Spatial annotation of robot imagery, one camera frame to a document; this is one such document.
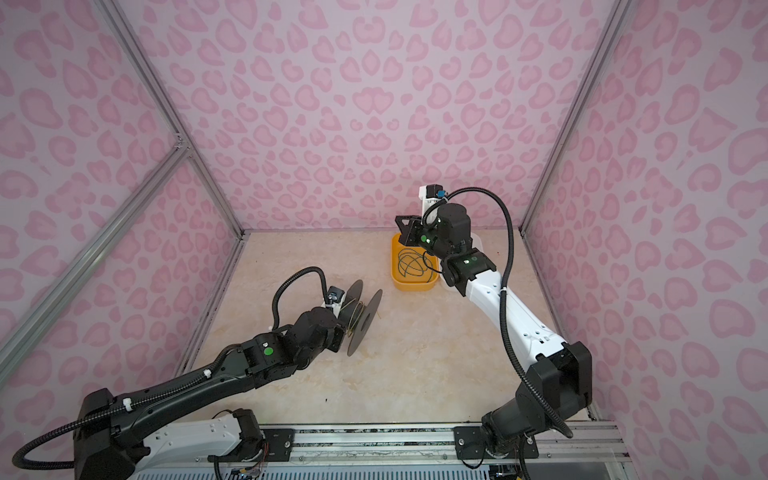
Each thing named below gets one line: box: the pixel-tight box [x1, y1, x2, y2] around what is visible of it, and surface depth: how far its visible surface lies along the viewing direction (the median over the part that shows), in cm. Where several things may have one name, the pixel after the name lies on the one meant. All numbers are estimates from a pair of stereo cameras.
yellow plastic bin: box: [390, 232, 439, 291], surface depth 109 cm
